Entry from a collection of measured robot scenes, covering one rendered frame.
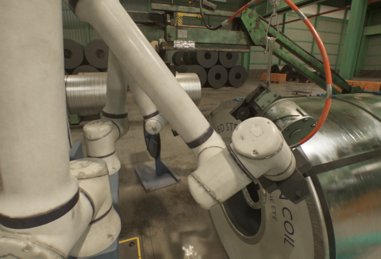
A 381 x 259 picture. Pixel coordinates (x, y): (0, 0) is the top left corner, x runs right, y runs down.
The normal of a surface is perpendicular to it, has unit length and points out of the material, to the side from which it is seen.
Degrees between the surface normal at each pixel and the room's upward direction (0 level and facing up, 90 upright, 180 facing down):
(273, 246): 90
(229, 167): 60
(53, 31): 97
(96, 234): 71
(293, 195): 50
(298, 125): 115
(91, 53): 90
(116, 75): 92
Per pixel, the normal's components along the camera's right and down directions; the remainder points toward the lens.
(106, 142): 0.77, 0.17
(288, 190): -0.58, -0.50
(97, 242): 0.55, -0.17
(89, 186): 0.76, -0.61
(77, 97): 0.33, 0.18
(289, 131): 0.27, 0.63
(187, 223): 0.00, -0.97
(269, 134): -0.39, -0.51
